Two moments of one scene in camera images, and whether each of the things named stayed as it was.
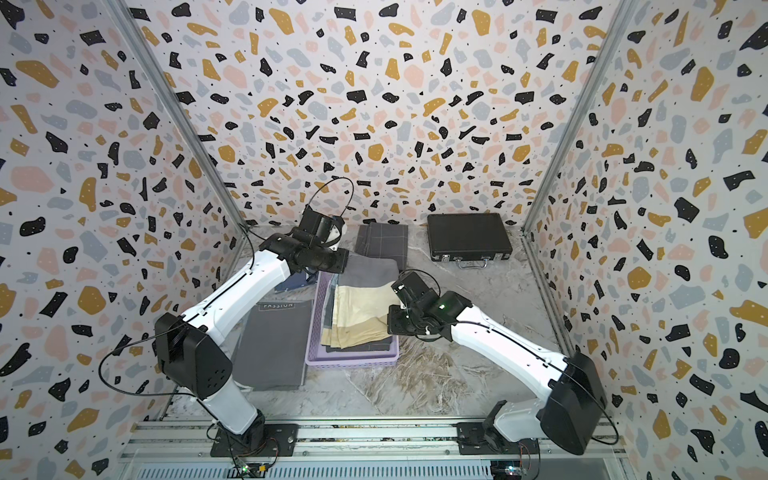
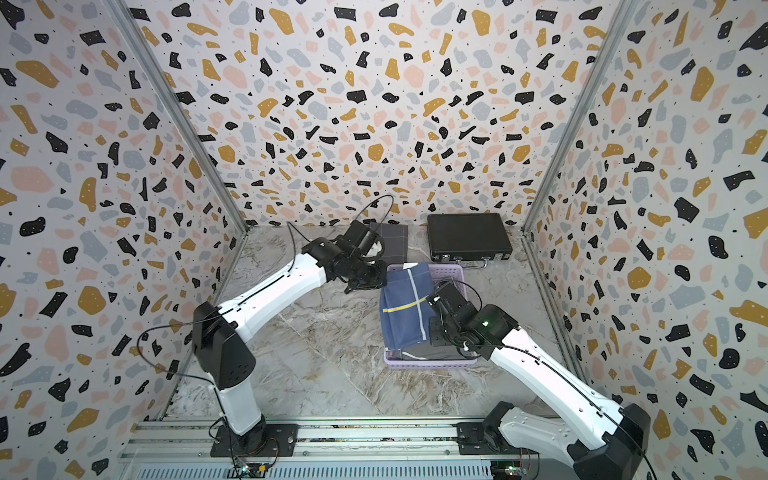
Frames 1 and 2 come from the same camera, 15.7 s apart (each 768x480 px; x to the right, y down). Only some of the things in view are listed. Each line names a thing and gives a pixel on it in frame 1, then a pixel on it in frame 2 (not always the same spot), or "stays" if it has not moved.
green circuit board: (248, 470) stays
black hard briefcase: (471, 239) stays
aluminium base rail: (358, 449) stays
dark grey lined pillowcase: (379, 240) stays
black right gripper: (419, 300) to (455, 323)
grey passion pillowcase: (272, 349) to (427, 351)
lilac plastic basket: (316, 354) to (393, 358)
